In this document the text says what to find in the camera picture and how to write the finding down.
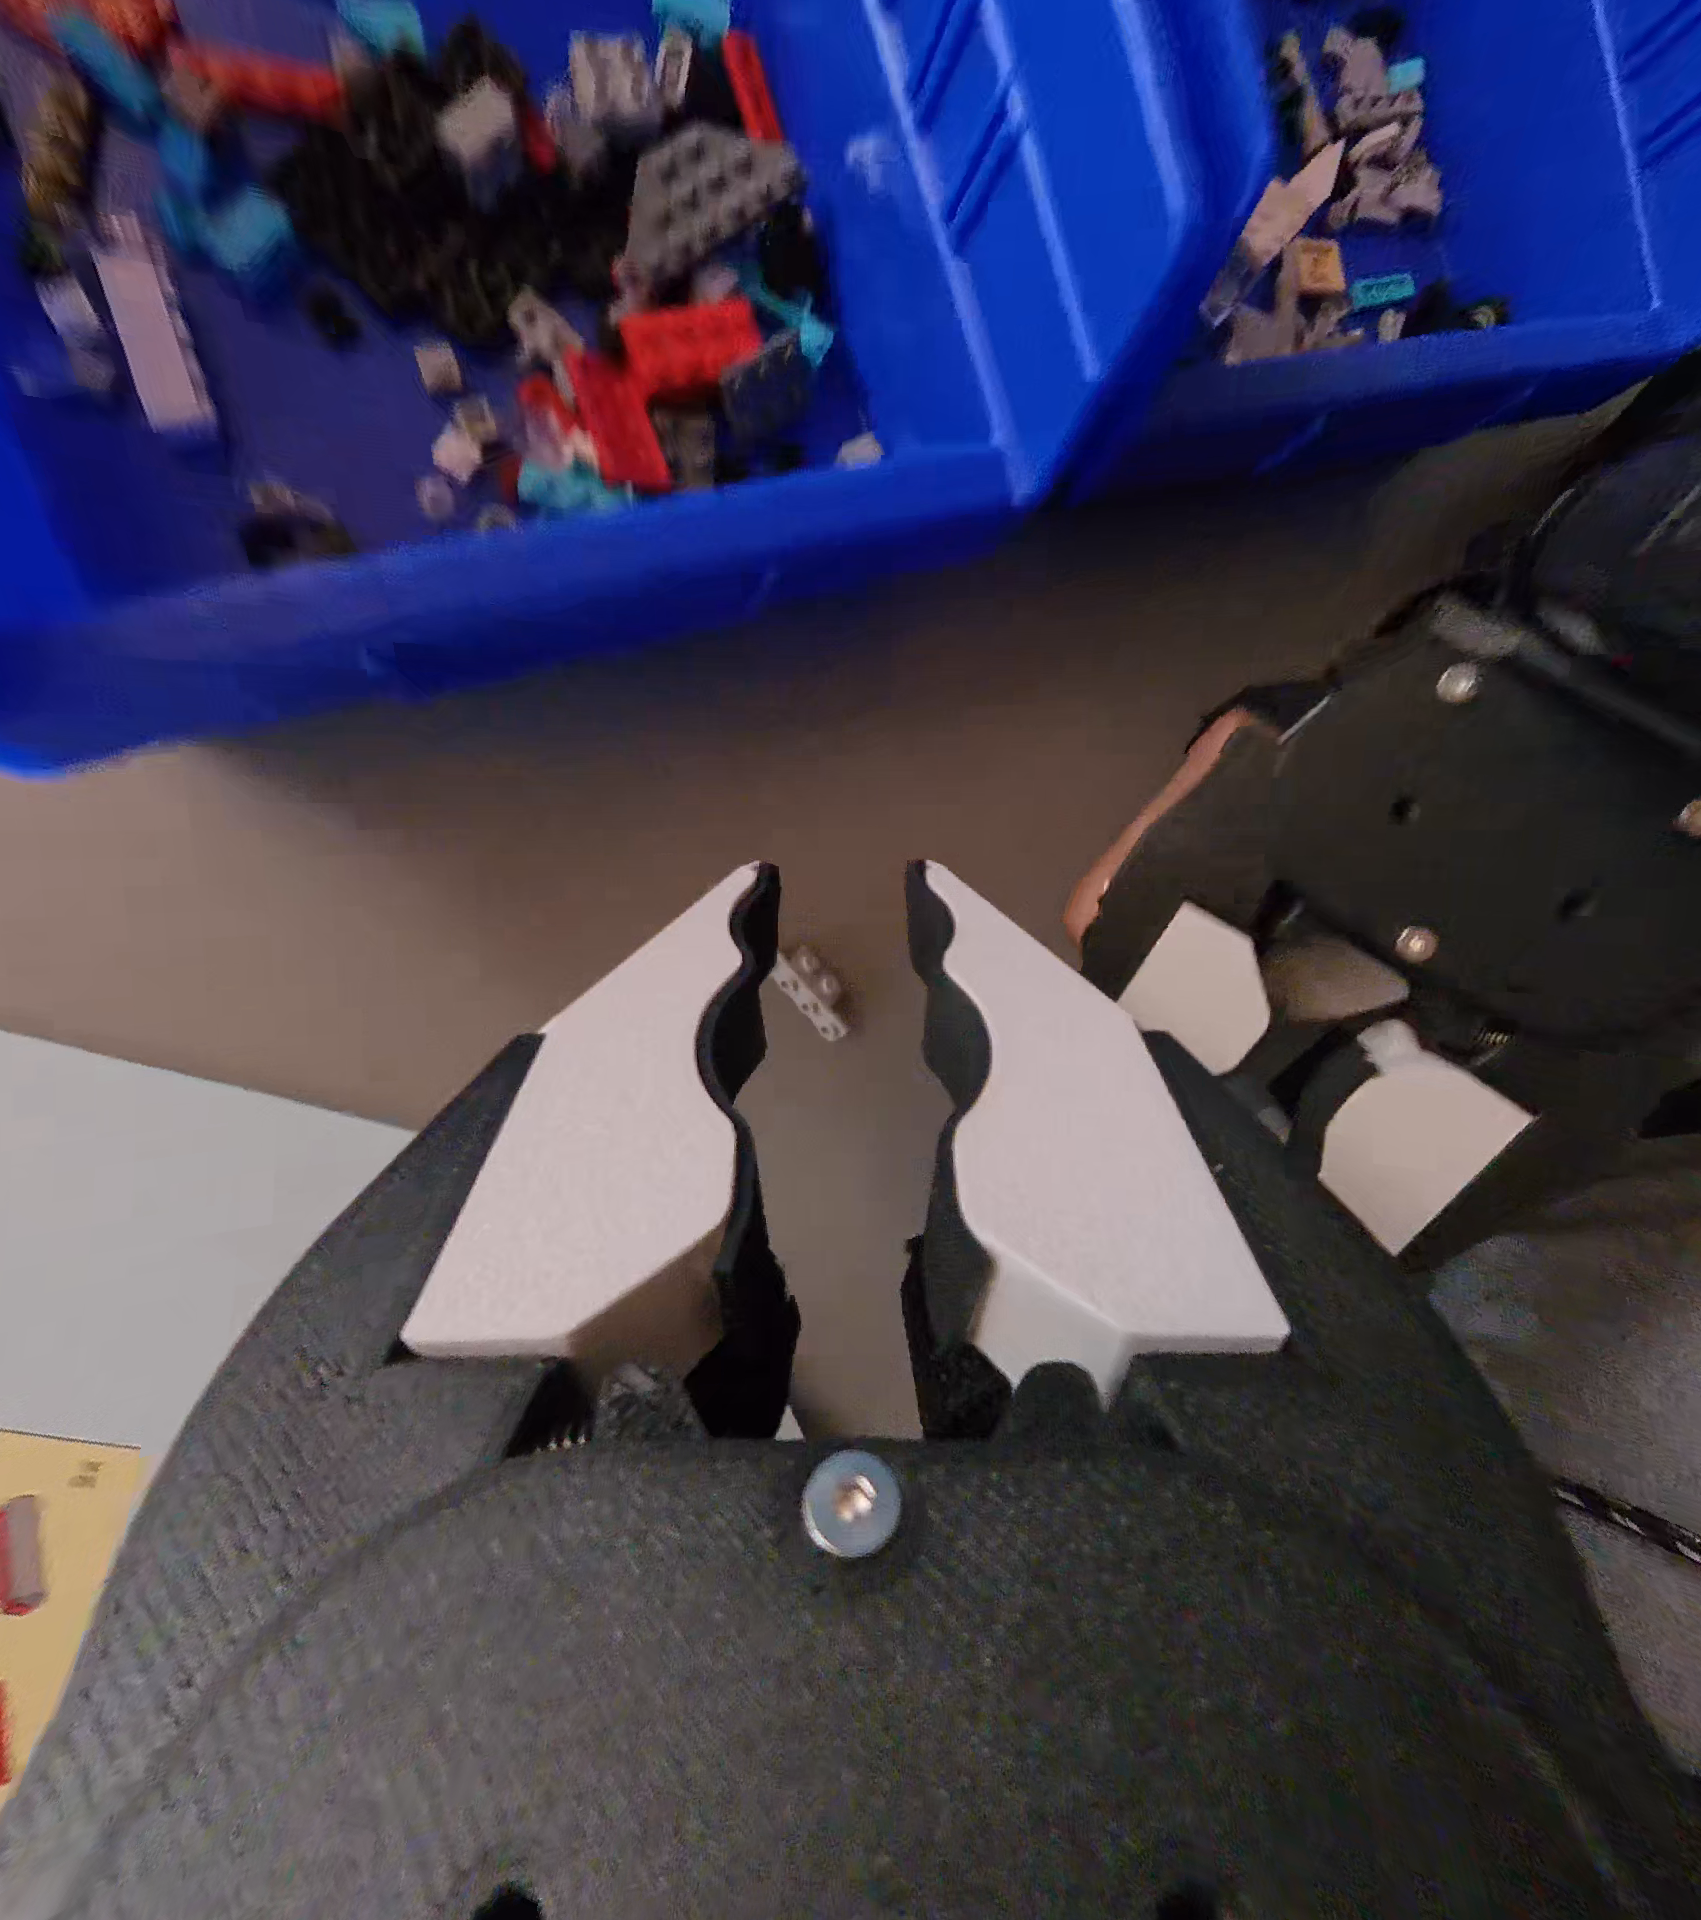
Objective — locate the blue plastic bin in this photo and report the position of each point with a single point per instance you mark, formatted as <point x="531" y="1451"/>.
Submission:
<point x="641" y="600"/>
<point x="1615" y="150"/>

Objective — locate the pile of toy bricks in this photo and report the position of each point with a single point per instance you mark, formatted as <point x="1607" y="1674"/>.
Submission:
<point x="415" y="194"/>
<point x="1368" y="164"/>

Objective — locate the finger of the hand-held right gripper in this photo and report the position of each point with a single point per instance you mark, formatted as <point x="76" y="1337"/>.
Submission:
<point x="1202" y="990"/>
<point x="1414" y="1155"/>

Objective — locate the grey bracket toy brick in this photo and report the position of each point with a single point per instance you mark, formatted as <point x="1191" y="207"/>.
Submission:
<point x="808" y="990"/>

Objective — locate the open instruction booklet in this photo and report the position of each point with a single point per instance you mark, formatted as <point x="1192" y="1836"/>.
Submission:
<point x="70" y="1201"/>

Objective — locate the person's right hand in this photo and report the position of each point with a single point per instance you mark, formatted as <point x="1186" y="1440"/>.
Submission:
<point x="1134" y="848"/>

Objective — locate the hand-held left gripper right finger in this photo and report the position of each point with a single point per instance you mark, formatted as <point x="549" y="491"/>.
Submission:
<point x="1104" y="1185"/>

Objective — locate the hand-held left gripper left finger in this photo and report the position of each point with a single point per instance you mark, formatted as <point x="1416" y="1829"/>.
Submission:
<point x="580" y="1185"/>

